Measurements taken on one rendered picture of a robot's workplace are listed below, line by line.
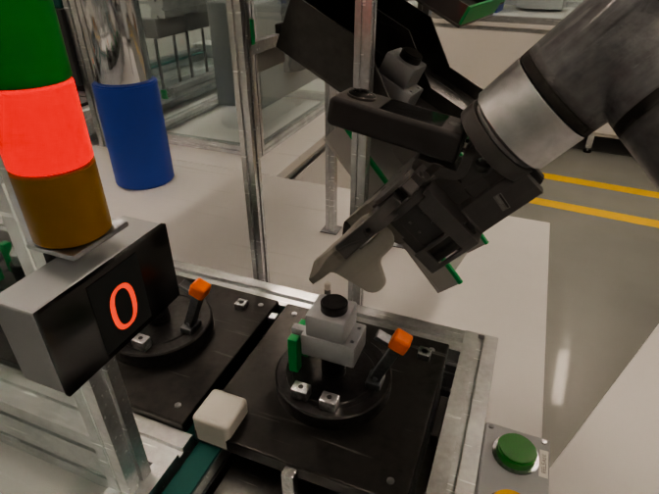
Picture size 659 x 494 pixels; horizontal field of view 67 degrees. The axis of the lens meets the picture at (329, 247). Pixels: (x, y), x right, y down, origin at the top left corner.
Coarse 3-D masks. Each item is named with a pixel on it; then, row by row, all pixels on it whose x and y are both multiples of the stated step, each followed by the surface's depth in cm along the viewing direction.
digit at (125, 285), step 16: (112, 272) 34; (128, 272) 36; (96, 288) 33; (112, 288) 35; (128, 288) 36; (144, 288) 38; (96, 304) 33; (112, 304) 35; (128, 304) 36; (144, 304) 38; (112, 320) 35; (128, 320) 37; (144, 320) 39; (112, 336) 35; (128, 336) 37
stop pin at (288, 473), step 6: (288, 468) 51; (282, 474) 50; (288, 474) 50; (294, 474) 50; (282, 480) 51; (288, 480) 50; (294, 480) 51; (282, 486) 51; (288, 486) 51; (294, 486) 51; (282, 492) 52; (288, 492) 51; (294, 492) 52
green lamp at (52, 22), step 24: (0, 0) 24; (24, 0) 25; (48, 0) 26; (0, 24) 25; (24, 24) 25; (48, 24) 26; (0, 48) 25; (24, 48) 26; (48, 48) 27; (0, 72) 26; (24, 72) 26; (48, 72) 27; (72, 72) 29
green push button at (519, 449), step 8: (504, 440) 53; (512, 440) 53; (520, 440) 53; (528, 440) 53; (496, 448) 53; (504, 448) 52; (512, 448) 52; (520, 448) 52; (528, 448) 52; (504, 456) 52; (512, 456) 51; (520, 456) 51; (528, 456) 51; (536, 456) 52; (504, 464) 52; (512, 464) 51; (520, 464) 51; (528, 464) 51
